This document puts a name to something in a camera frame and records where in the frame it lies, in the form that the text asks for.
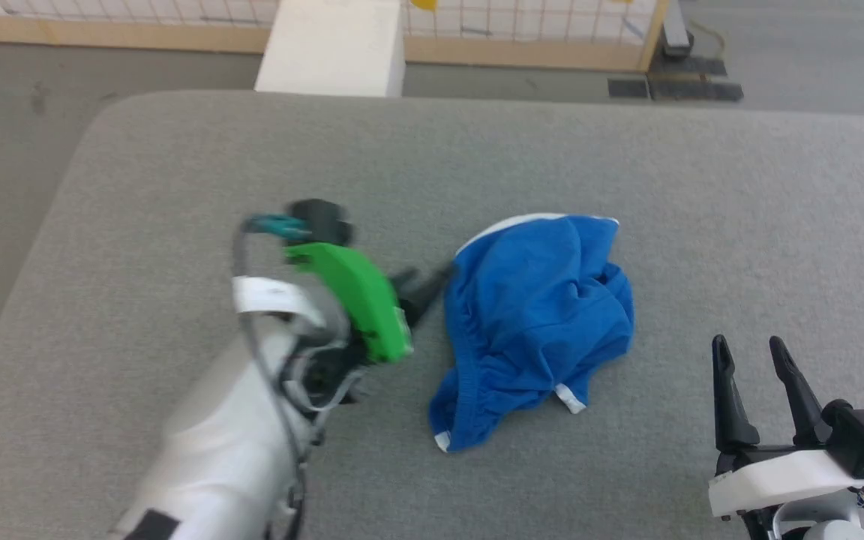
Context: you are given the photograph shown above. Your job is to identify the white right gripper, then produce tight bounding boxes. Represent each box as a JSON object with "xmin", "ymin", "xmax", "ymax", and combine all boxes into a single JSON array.
[{"xmin": 708, "ymin": 334, "xmax": 864, "ymax": 519}]

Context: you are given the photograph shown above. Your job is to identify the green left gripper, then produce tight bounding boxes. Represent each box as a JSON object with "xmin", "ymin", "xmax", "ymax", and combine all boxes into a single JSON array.
[{"xmin": 282, "ymin": 241, "xmax": 454, "ymax": 365}]

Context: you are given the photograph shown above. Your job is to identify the blue garment with white trim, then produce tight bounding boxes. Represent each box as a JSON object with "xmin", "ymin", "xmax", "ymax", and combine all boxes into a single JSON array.
[{"xmin": 429, "ymin": 213, "xmax": 635, "ymax": 454}]

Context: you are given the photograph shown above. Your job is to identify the white rectangular box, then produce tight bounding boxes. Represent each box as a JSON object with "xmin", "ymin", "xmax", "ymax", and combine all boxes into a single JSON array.
[{"xmin": 254, "ymin": 0, "xmax": 407, "ymax": 98}]

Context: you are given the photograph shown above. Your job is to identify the small black floor mat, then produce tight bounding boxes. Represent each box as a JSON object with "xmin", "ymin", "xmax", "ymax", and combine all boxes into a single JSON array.
[{"xmin": 608, "ymin": 77, "xmax": 651, "ymax": 100}]

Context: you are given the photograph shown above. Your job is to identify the lemon print grid backdrop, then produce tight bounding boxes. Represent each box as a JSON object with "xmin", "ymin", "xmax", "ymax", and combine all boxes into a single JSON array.
[{"xmin": 0, "ymin": 0, "xmax": 665, "ymax": 47}]

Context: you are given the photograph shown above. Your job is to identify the large black floor mat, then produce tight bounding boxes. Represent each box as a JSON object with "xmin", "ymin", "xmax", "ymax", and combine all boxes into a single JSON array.
[{"xmin": 648, "ymin": 56, "xmax": 745, "ymax": 103}]

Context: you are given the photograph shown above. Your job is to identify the grey metal whiteboard leg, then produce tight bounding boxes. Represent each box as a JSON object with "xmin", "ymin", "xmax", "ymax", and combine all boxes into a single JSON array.
[{"xmin": 661, "ymin": 0, "xmax": 695, "ymax": 58}]

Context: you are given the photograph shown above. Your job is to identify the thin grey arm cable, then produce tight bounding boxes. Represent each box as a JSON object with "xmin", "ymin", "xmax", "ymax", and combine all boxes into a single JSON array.
[{"xmin": 232, "ymin": 217, "xmax": 309, "ymax": 540}]

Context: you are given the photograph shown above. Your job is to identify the yellow floor cable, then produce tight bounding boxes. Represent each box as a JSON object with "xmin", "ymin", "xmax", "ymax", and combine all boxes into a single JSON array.
[{"xmin": 691, "ymin": 19, "xmax": 727, "ymax": 59}]

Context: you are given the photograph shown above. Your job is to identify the light wooden backdrop frame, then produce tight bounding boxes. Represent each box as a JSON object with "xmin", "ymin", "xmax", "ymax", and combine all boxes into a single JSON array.
[{"xmin": 0, "ymin": 0, "xmax": 671, "ymax": 74}]

